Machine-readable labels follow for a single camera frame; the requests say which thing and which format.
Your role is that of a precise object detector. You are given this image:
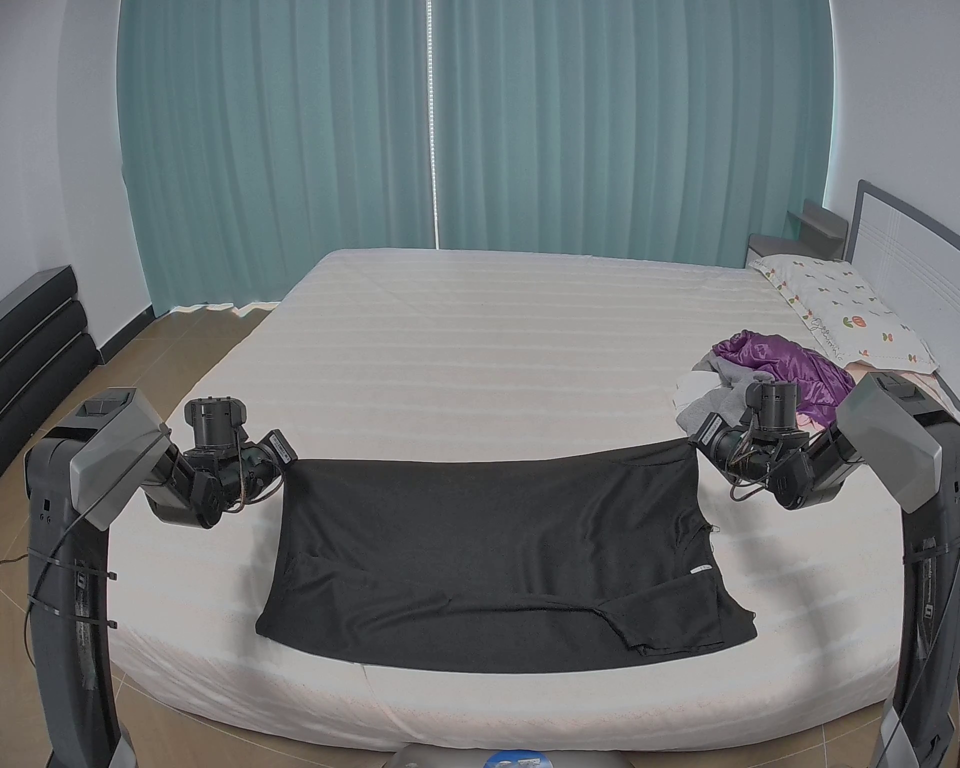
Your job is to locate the black T-shirt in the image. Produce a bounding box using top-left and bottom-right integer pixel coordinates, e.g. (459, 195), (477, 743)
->
(255, 437), (759, 674)

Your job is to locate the black chest of drawers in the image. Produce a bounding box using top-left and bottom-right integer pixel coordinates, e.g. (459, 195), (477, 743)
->
(0, 266), (99, 477)

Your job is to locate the grey bedside table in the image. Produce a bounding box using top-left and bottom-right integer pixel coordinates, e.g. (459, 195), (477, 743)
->
(747, 198), (850, 262)

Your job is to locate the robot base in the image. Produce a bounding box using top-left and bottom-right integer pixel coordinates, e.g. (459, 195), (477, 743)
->
(390, 744), (631, 768)

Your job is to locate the blue-green curtain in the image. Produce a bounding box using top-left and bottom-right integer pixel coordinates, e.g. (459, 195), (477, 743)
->
(433, 0), (835, 265)
(116, 0), (440, 312)

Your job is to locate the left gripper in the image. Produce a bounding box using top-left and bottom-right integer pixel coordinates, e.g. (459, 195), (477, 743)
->
(246, 429), (299, 489)

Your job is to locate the purple satin garment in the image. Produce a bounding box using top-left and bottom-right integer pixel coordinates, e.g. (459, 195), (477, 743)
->
(712, 330), (856, 412)

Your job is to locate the black cable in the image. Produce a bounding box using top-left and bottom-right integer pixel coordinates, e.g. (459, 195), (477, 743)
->
(26, 423), (174, 669)

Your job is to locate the bed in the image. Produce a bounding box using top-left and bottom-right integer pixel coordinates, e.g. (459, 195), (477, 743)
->
(97, 178), (960, 755)

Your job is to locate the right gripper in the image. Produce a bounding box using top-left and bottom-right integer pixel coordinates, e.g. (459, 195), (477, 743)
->
(696, 414), (741, 468)

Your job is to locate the white printed pillow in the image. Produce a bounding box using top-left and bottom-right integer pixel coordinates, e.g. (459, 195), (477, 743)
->
(750, 253), (941, 375)

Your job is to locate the grey garment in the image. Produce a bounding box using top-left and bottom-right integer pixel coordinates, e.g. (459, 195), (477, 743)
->
(675, 352), (759, 435)

